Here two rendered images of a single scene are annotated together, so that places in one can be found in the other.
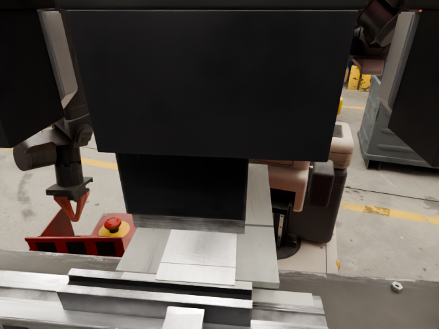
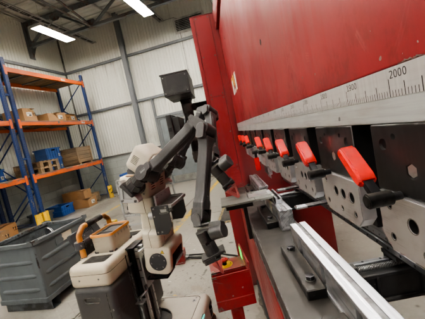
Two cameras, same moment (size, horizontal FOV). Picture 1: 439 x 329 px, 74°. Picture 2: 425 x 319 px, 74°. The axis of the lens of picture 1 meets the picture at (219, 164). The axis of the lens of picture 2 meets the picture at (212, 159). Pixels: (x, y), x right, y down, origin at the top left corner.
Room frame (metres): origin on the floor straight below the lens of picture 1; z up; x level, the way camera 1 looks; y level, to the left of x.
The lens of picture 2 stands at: (0.58, 1.47, 1.37)
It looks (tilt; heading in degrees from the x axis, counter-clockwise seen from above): 5 degrees down; 266
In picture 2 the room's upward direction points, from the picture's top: 12 degrees counter-clockwise
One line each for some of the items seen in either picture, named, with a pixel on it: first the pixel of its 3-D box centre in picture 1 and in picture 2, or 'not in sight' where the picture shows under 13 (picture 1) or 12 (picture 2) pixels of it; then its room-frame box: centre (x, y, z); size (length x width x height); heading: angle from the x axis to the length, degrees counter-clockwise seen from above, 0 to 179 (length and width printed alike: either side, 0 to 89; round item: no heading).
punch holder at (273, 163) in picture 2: not in sight; (279, 148); (0.24, 0.40, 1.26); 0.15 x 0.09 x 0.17; 85
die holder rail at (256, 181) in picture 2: not in sight; (258, 185); (0.15, -0.52, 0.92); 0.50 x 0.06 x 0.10; 85
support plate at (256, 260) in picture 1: (210, 206); (245, 197); (0.35, 0.01, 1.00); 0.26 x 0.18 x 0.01; 175
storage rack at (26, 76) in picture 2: not in sight; (51, 143); (4.21, -6.53, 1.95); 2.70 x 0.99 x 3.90; 73
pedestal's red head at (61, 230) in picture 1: (95, 243); (229, 275); (0.53, 0.30, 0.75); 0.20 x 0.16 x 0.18; 90
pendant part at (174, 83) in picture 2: not in sight; (186, 121); (0.56, -1.27, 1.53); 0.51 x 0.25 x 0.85; 83
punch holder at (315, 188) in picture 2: not in sight; (317, 157); (0.28, 0.80, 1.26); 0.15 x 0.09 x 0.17; 85
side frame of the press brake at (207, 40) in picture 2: not in sight; (265, 147); (-0.07, -0.93, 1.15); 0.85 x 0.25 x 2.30; 175
